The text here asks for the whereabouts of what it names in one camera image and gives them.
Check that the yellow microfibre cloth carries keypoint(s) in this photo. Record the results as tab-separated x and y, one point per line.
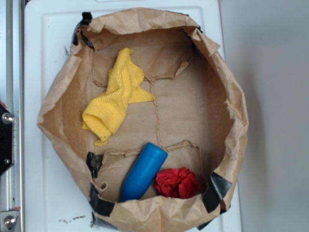
105	113

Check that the crumpled red cloth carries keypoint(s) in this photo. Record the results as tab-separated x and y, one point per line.
177	183

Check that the brown paper bag tray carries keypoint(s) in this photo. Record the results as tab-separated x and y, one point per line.
199	116

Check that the blue plastic bottle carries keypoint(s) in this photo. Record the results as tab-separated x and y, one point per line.
143	172

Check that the white plastic board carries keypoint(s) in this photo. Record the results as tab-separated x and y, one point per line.
53	201

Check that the black metal bracket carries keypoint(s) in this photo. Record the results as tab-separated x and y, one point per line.
6	139

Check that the aluminium frame rail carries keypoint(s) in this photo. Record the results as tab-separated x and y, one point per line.
12	217

